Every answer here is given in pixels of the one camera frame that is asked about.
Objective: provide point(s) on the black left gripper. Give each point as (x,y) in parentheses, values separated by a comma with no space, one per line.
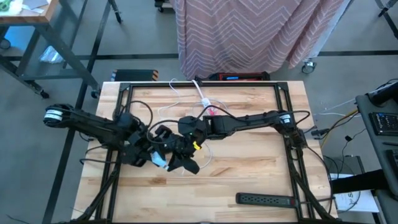
(149,141)

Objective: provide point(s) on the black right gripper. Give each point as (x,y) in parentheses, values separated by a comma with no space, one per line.
(186,146)

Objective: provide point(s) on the pink charger block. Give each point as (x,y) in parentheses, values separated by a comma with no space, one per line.
(212,111)

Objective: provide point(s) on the white power strip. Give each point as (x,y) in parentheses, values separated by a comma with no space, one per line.
(205,101)

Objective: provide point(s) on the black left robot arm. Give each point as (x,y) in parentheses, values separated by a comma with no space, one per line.
(87,123)

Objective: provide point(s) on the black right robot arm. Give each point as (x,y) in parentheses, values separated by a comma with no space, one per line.
(248,121)

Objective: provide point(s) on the yellow tape tag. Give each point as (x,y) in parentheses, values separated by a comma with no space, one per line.
(196,145)

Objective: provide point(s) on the black box yellow striped ends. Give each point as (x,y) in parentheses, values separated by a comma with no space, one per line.
(133,75)

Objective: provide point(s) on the black bench caster wheel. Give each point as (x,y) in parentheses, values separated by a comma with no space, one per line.
(95,93)

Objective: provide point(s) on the red black toolbox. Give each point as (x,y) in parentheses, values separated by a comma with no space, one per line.
(248,76)

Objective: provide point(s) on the pink chevron cloth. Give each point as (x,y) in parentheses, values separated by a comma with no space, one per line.
(242,37)

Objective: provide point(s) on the black wheeled base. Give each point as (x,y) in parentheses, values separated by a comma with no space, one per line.
(163,5)

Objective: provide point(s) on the grey rack caster wheel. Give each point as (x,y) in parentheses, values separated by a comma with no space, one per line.
(308,67)

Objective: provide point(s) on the grey computer case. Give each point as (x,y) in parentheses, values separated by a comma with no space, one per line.
(345,165)

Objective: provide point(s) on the black padded bar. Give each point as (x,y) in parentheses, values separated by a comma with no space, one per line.
(357,182)

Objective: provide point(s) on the white paper box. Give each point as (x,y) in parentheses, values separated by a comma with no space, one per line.
(357,202)

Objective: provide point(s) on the grey desk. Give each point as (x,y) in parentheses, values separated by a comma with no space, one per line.
(373,146)

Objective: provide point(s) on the wooden top workbench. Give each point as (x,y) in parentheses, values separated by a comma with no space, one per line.
(28,19)

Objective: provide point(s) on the metal rack pole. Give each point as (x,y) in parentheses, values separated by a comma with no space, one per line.
(331,31)

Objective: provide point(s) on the black keyboard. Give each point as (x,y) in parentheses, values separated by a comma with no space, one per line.
(384,123)

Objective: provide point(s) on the black desk device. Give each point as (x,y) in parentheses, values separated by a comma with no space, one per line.
(382,93)

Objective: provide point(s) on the black stand leg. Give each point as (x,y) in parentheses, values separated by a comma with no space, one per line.
(387,15)

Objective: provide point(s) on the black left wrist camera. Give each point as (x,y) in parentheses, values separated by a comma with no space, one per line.
(163,130)

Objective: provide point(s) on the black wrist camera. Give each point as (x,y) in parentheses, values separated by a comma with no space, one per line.
(188,123)
(163,130)

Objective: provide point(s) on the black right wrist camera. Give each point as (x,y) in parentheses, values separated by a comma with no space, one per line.
(188,123)

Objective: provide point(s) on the black aluminium frame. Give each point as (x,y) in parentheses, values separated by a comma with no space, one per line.
(248,84)

